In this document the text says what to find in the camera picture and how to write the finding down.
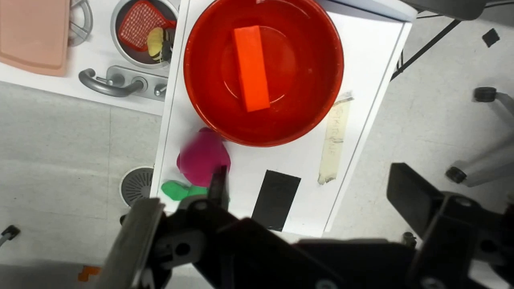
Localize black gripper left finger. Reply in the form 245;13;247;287
94;165;253;289

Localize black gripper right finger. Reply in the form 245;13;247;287
385;162;514;289

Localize orange red plastic bowl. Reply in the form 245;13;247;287
181;0;345;149

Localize orange rectangular block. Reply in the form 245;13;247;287
232;24;271;114

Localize purple plush toy green leaf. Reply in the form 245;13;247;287
159;125;232;204

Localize grey toy faucet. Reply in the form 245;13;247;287
77;62;168;103

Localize white toy cabinet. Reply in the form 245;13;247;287
149;0;417;237

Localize yellow toy corn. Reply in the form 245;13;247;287
146;27;165;61

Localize white toy sink counter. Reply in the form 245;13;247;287
0;0;186;117

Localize grey toy burner grate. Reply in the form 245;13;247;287
67;0;94;46

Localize round grey floor drain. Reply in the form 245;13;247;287
118;165;155;207

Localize grey office chair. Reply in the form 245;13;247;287
445;85;514;189

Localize beige masking tape strip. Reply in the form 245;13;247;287
316;90;355;186

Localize black perforated mounting board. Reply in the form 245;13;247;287
400;0;514;22

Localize pink plastic cutting board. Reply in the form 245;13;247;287
0;0;72;77

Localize grey cable black plug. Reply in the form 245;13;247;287
0;223;22;247

